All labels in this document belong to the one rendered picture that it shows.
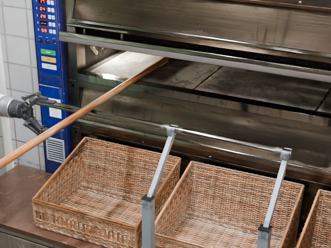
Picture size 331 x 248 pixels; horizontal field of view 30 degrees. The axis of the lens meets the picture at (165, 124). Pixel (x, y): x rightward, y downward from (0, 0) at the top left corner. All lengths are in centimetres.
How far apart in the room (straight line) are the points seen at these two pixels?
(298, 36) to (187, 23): 49
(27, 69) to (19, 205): 72
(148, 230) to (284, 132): 76
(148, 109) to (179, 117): 17
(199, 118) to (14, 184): 109
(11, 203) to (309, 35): 167
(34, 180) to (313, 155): 150
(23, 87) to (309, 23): 158
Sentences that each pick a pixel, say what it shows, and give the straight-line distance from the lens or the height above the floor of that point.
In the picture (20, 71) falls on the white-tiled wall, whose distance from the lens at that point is 337.
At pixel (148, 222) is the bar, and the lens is 250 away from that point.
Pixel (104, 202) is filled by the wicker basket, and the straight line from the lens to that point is 314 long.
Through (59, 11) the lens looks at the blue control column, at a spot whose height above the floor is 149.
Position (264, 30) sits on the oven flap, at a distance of 265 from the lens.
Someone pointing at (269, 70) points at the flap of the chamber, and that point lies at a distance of 253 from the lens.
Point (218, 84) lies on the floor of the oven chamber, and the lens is 299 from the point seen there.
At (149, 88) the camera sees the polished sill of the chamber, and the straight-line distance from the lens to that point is 296.
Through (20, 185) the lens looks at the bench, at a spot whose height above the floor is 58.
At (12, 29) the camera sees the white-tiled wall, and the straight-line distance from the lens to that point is 333.
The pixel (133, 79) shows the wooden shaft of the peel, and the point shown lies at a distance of 297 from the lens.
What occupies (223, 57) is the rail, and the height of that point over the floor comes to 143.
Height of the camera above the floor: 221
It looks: 24 degrees down
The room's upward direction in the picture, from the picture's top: straight up
